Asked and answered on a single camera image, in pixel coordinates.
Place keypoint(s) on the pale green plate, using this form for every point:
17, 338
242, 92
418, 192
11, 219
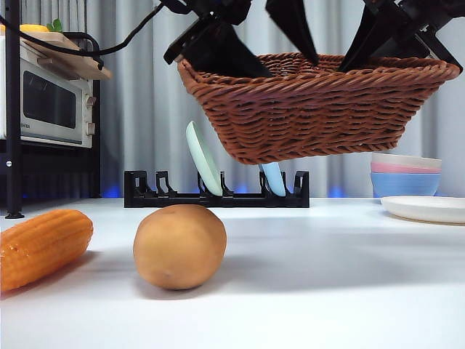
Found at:
203, 160

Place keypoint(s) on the grey curtain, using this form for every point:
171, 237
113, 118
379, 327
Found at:
145, 109

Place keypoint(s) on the pale blue plate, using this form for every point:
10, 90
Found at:
274, 180

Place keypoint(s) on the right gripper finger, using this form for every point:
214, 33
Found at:
370, 36
403, 47

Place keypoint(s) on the white microwave oven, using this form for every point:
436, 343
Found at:
47, 102

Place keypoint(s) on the orange corn cob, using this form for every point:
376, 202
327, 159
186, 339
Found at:
43, 247

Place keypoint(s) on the cream bowl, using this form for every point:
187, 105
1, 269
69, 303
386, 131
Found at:
407, 160

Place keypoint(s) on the wooden cutting board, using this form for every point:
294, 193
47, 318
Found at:
72, 60

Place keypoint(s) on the brown potato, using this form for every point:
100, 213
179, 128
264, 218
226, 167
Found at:
178, 247

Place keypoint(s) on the white flat plate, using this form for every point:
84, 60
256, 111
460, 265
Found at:
425, 209

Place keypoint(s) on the yellow toy food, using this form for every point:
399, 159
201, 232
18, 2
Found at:
32, 28

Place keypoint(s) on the black dish rack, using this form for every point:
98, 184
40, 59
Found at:
145, 200

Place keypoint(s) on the brown wicker basket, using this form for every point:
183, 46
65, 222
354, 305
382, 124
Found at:
309, 116

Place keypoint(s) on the pink bowl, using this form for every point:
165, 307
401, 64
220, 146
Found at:
399, 169

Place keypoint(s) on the black metal shelf frame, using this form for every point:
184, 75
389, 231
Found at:
12, 109

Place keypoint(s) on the blue bowl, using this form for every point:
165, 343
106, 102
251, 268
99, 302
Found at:
403, 185

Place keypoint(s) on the green toy leaf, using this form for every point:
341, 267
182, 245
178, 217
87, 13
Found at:
55, 25

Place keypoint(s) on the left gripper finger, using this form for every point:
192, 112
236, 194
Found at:
290, 22
221, 51

